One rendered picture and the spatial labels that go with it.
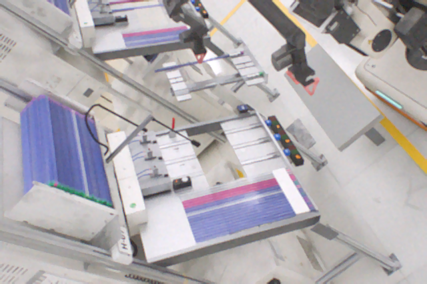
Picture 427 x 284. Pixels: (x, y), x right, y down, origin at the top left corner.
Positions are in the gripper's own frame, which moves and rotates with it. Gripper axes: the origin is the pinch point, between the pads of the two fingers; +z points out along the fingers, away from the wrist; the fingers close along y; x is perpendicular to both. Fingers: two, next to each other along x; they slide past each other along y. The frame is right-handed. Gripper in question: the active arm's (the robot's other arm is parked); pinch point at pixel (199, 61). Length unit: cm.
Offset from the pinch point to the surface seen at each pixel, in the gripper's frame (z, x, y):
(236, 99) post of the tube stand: 20.7, 16.6, 13.7
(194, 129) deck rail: 10.4, -15.4, 40.9
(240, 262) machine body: 49, -11, 96
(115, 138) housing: 1, -54, 45
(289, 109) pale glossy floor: 63, 66, -14
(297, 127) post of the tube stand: 64, 63, 3
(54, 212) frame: -20, -79, 99
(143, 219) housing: 7, -51, 90
